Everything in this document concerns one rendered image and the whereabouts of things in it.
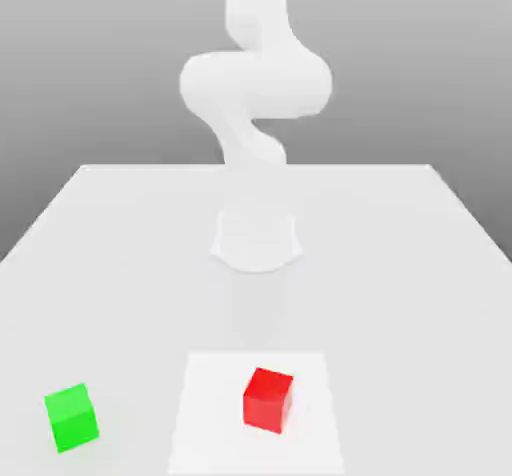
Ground small red cube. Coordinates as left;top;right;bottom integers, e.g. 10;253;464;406
242;366;295;435

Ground small green cube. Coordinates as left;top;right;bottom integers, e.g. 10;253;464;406
43;382;101;455

